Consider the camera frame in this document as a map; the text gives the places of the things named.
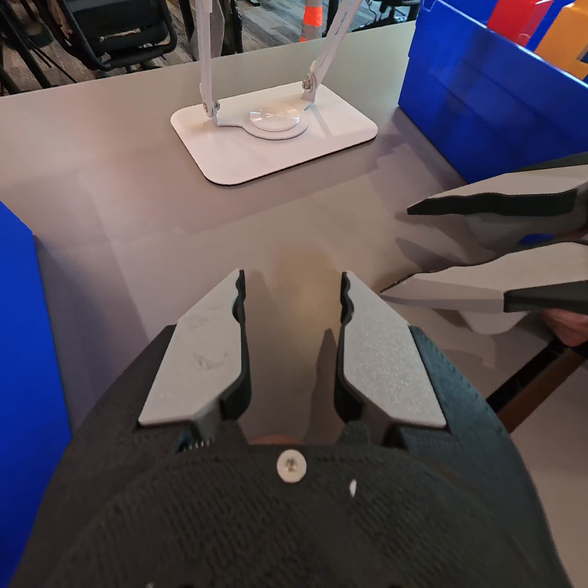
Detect person's right hand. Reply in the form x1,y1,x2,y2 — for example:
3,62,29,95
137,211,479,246
541,310,588,348

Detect orange traffic cone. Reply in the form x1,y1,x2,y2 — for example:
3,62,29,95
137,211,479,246
300,0,324,43

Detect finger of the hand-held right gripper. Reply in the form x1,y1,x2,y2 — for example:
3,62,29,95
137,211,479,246
379,242,588,335
406,164,588,252

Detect black office chair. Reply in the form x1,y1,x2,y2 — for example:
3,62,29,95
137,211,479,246
54,0,179,75

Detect blue plastic storage bin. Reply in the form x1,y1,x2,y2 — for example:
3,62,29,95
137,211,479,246
398,0,588,185
0,200,74,588

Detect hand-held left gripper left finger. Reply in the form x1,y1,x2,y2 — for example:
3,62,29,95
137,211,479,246
138,269,253,444

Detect white stand with instruction sheet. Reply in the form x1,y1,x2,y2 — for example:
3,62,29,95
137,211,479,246
170,0,379,187

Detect group of built block towers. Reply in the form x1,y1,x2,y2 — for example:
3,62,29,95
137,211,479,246
486,0,588,82

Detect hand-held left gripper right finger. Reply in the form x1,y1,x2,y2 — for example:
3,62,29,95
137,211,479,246
334,271,447,446

